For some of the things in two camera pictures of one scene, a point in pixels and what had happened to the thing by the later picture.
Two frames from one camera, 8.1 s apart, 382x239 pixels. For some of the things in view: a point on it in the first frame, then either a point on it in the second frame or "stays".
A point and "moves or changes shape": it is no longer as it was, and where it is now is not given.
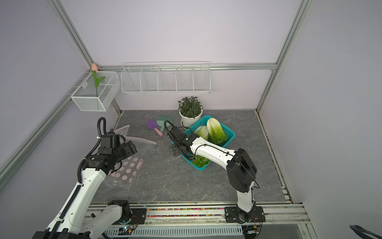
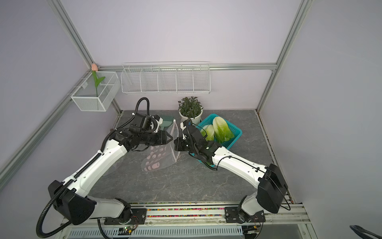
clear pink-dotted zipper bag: [125, 171] → [159, 156]
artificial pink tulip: [94, 68] stays
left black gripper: [130, 148] → [163, 134]
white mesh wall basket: [85, 96] stays
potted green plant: [190, 110] stays
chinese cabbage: [202, 132] moves or changes shape
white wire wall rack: [166, 77] stays
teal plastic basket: [202, 167] → [227, 144]
